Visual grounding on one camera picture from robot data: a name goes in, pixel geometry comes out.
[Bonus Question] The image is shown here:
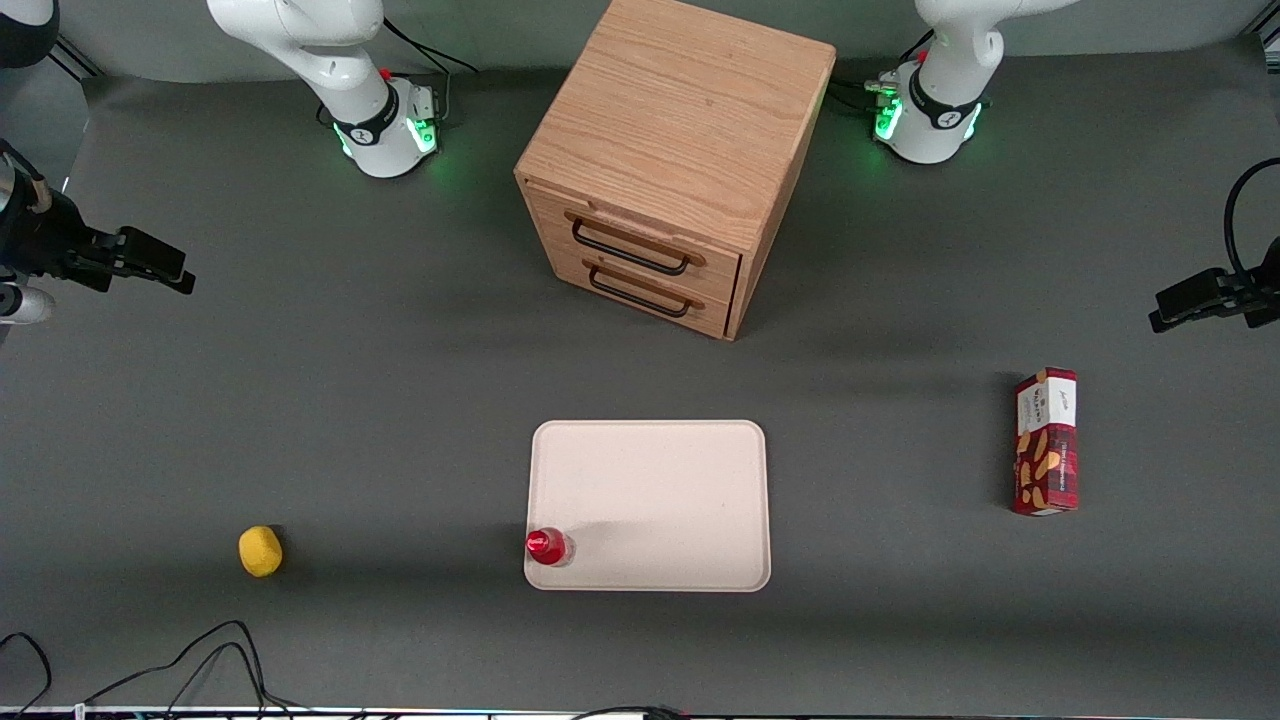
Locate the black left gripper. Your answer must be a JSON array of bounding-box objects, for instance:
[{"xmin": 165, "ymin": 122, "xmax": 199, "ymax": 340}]
[{"xmin": 1148, "ymin": 234, "xmax": 1280, "ymax": 334}]

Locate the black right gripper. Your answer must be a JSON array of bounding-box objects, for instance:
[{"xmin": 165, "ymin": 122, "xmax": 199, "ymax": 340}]
[{"xmin": 0, "ymin": 190, "xmax": 197, "ymax": 296}]

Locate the black metal drawer handle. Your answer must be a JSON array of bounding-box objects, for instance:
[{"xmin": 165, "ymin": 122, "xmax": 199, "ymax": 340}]
[
  {"xmin": 583, "ymin": 258, "xmax": 705, "ymax": 321},
  {"xmin": 565, "ymin": 210, "xmax": 707, "ymax": 278}
]

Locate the wooden drawer with black handle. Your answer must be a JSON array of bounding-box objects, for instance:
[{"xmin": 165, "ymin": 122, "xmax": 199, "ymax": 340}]
[
  {"xmin": 546, "ymin": 248, "xmax": 737, "ymax": 341},
  {"xmin": 524, "ymin": 183, "xmax": 743, "ymax": 307}
]

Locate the wooden drawer cabinet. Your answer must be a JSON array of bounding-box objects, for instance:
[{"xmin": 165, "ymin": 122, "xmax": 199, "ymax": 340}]
[{"xmin": 514, "ymin": 0, "xmax": 837, "ymax": 343}]

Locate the red white snack box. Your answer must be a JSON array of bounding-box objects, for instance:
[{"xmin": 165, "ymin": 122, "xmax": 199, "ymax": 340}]
[{"xmin": 1010, "ymin": 367, "xmax": 1080, "ymax": 517}]

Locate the yellow lemon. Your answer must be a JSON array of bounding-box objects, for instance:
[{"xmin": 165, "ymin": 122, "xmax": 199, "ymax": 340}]
[{"xmin": 238, "ymin": 525, "xmax": 284, "ymax": 579}]

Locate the red capped bottle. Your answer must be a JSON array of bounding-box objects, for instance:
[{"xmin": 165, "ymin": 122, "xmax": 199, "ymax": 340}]
[{"xmin": 526, "ymin": 528, "xmax": 576, "ymax": 568}]

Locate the beige plastic tray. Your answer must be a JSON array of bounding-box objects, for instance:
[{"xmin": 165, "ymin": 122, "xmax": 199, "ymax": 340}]
[{"xmin": 524, "ymin": 419, "xmax": 772, "ymax": 593}]

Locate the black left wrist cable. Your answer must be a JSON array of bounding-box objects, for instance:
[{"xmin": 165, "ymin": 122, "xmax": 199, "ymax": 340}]
[{"xmin": 1224, "ymin": 157, "xmax": 1280, "ymax": 283}]

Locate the black right arm base cable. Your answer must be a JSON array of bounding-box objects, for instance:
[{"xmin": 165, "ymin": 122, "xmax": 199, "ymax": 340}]
[{"xmin": 383, "ymin": 17, "xmax": 481, "ymax": 129}]

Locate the black arm base cable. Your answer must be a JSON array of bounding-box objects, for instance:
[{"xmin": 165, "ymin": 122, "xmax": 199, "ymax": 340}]
[
  {"xmin": 826, "ymin": 28, "xmax": 937, "ymax": 113},
  {"xmin": 383, "ymin": 17, "xmax": 481, "ymax": 129}
]

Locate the black long floor cable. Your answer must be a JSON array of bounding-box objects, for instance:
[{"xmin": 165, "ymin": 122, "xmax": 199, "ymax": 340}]
[{"xmin": 78, "ymin": 619, "xmax": 401, "ymax": 720}]

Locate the black left arm base cable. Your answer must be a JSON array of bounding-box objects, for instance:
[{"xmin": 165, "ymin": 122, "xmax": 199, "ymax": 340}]
[{"xmin": 826, "ymin": 28, "xmax": 937, "ymax": 113}]

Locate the black looped floor cable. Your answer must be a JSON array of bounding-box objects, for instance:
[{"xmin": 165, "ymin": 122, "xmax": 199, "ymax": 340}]
[{"xmin": 0, "ymin": 631, "xmax": 53, "ymax": 717}]

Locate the black short edge cable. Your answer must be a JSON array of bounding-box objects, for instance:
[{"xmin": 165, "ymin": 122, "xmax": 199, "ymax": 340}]
[{"xmin": 568, "ymin": 704, "xmax": 693, "ymax": 720}]

